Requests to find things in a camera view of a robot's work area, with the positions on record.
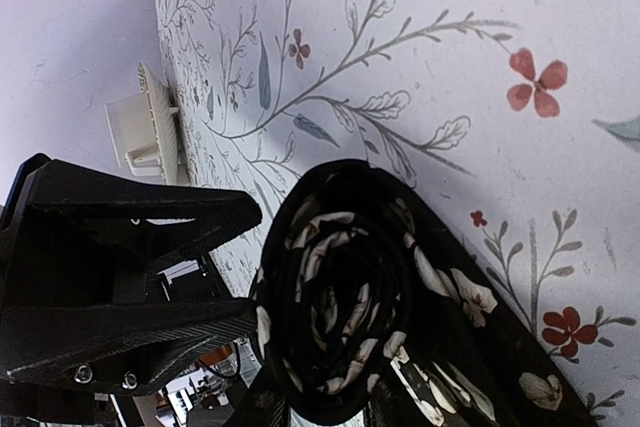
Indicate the black floral tie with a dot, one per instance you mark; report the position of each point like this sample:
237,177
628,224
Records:
368,306

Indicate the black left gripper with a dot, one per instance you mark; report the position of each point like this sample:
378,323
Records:
76,328

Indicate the woven bamboo tray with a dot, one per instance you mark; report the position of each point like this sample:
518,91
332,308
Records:
164,119

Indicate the floral tablecloth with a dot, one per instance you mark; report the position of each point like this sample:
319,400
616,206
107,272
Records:
516,120

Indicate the white ceramic mug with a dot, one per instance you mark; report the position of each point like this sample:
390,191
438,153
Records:
133,136

